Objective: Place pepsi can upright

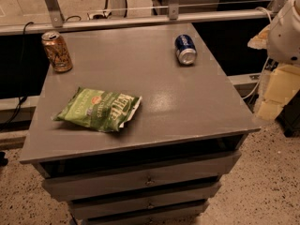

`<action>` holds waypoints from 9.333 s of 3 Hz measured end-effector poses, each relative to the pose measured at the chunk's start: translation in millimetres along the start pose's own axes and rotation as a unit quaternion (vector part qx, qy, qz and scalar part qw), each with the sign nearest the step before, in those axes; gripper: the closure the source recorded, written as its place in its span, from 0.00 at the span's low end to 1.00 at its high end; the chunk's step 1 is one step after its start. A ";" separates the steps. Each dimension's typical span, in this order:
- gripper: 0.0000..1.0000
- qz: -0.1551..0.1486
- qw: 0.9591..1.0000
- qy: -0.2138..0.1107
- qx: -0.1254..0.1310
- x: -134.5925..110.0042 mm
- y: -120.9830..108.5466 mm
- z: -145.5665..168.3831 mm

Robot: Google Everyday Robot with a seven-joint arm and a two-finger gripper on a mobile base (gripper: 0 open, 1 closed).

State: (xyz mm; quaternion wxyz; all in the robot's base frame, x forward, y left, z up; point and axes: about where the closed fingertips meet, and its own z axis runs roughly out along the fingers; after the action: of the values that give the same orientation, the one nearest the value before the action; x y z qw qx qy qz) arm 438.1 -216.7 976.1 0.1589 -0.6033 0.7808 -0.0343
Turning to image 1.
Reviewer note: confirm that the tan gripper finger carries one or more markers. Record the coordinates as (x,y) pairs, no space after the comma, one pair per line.
(259,42)

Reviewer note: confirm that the blue pepsi can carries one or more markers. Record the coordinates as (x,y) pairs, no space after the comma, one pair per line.
(185,50)

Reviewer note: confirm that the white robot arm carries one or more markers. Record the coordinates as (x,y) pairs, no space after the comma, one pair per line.
(281,37)

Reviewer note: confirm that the orange patterned drink can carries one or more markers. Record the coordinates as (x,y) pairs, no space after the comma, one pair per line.
(56,50)

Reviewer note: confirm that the grey drawer cabinet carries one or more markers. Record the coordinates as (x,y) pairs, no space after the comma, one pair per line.
(185,111)

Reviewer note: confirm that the white power strip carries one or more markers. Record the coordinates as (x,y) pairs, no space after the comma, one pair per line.
(99,15)

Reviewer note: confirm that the green kettle chips bag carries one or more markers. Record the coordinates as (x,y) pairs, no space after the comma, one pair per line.
(99,110)

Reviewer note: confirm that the bottom grey drawer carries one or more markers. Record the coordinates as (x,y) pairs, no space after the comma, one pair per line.
(149,217)

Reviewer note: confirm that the grey drawer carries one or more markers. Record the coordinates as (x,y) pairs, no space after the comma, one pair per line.
(101,183)
(144,201)
(149,217)

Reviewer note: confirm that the middle grey drawer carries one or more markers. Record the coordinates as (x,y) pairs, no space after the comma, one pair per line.
(144,201)

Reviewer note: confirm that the top grey drawer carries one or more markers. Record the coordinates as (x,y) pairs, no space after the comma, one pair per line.
(101,183)

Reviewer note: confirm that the metal rail frame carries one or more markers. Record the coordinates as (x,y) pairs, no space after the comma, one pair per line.
(38,16)

